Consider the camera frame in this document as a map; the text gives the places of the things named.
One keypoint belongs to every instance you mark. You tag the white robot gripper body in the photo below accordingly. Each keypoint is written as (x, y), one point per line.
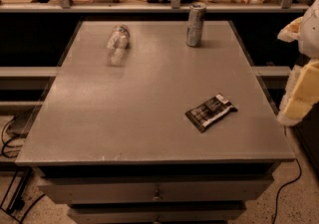
(310, 35)

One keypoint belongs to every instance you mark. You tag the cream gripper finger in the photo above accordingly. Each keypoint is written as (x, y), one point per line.
(301, 93)
(291, 32)

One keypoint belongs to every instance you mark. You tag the black rxbar chocolate wrapper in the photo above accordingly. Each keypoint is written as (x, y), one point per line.
(208, 113)

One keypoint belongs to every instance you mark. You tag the clear plastic water bottle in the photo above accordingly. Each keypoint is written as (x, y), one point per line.
(116, 45)

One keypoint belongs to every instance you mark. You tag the silver energy drink can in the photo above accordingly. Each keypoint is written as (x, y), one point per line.
(195, 24)

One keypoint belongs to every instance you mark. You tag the round metal drawer knob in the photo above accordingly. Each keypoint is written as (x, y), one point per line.
(157, 196)

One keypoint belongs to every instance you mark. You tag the grey cabinet with drawers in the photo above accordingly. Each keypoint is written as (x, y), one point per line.
(105, 138)

